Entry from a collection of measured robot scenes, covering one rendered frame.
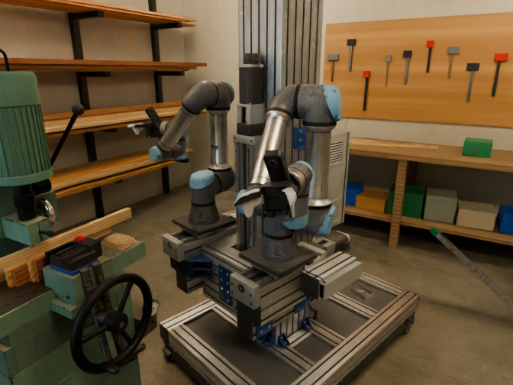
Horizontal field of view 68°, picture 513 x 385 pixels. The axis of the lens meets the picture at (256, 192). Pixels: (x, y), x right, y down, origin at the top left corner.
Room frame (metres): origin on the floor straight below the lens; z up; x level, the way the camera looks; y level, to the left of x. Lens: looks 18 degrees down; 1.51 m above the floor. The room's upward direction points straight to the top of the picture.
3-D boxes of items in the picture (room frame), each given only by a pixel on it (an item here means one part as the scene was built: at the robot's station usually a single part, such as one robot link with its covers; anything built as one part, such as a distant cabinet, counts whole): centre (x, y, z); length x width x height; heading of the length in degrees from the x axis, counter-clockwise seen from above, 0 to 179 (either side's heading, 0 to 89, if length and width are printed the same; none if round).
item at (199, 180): (1.71, 0.25, 0.98); 0.13 x 0.12 x 0.14; 148
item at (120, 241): (1.28, 0.51, 0.91); 0.12 x 0.09 x 0.03; 62
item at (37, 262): (1.07, 0.62, 0.94); 0.16 x 0.01 x 0.07; 152
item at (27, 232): (1.10, 0.73, 1.03); 0.14 x 0.07 x 0.09; 62
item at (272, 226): (1.35, -0.09, 0.98); 0.13 x 0.12 x 0.14; 69
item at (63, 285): (1.01, 0.54, 0.92); 0.15 x 0.13 x 0.09; 152
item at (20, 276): (1.08, 0.65, 0.93); 0.25 x 0.02 x 0.05; 152
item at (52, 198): (1.32, 0.80, 1.02); 0.09 x 0.07 x 0.12; 152
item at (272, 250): (1.35, -0.09, 0.87); 0.15 x 0.15 x 0.10
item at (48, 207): (1.26, 0.77, 1.02); 0.12 x 0.03 x 0.12; 62
